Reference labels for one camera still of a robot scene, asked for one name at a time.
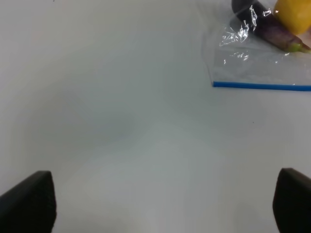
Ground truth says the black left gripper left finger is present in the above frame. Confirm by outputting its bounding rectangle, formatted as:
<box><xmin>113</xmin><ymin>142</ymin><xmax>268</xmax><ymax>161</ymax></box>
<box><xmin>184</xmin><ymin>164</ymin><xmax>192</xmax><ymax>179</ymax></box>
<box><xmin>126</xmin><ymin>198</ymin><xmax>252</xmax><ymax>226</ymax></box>
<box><xmin>0</xmin><ymin>171</ymin><xmax>57</xmax><ymax>233</ymax></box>

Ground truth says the yellow pear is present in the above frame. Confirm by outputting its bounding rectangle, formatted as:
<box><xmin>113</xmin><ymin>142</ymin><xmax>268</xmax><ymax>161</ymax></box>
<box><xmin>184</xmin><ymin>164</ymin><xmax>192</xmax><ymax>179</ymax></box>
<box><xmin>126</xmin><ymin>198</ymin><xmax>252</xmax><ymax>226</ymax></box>
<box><xmin>274</xmin><ymin>0</ymin><xmax>311</xmax><ymax>35</ymax></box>

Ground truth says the purple eggplant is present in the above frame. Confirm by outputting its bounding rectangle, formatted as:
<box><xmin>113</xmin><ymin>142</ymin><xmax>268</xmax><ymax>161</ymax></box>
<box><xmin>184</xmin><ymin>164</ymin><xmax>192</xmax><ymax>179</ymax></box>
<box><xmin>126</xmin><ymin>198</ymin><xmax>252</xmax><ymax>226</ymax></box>
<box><xmin>231</xmin><ymin>0</ymin><xmax>311</xmax><ymax>53</ymax></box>

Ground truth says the clear blue-zip plastic bag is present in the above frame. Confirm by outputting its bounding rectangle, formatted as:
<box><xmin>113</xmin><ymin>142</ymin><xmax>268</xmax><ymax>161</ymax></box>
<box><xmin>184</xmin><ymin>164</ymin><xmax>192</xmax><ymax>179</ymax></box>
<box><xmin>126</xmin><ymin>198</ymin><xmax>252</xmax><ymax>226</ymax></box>
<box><xmin>197</xmin><ymin>0</ymin><xmax>311</xmax><ymax>91</ymax></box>

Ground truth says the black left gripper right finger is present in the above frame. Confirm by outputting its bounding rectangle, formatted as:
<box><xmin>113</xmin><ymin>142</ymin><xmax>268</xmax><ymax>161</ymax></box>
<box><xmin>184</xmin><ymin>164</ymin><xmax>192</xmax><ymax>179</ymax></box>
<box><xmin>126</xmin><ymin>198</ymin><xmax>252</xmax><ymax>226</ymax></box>
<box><xmin>273</xmin><ymin>168</ymin><xmax>311</xmax><ymax>233</ymax></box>

